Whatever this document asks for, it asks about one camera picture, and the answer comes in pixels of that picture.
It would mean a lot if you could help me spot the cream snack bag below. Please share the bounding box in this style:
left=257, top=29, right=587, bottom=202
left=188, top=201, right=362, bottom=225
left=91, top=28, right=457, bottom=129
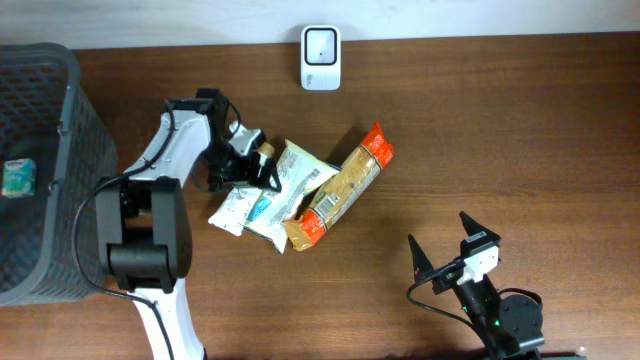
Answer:
left=245, top=140, right=339, bottom=254

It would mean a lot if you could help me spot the green Kleenex tissue pack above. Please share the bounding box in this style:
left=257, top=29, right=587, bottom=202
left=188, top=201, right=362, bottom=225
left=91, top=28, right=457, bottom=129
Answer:
left=1, top=158, right=37, bottom=198

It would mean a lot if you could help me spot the orange noodle packet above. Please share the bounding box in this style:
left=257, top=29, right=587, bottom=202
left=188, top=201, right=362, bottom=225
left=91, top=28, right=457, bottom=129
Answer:
left=283, top=122, right=394, bottom=251

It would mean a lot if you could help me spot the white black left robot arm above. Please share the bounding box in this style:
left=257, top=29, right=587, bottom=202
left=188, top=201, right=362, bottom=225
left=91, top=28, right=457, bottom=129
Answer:
left=94, top=88, right=282, bottom=359

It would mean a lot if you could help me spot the white tube gold cap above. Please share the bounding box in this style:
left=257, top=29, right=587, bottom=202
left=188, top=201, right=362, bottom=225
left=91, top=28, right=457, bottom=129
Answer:
left=208, top=143, right=275, bottom=236

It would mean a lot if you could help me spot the grey plastic mesh basket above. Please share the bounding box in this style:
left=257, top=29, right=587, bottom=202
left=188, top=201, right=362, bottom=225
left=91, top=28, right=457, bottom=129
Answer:
left=1, top=43, right=118, bottom=306

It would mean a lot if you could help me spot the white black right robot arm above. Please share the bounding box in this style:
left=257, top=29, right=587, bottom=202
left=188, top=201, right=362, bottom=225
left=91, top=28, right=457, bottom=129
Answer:
left=406, top=212, right=545, bottom=359

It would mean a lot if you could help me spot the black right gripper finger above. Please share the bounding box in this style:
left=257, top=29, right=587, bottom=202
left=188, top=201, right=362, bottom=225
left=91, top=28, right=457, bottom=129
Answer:
left=408, top=234, right=434, bottom=283
left=459, top=211, right=501, bottom=248

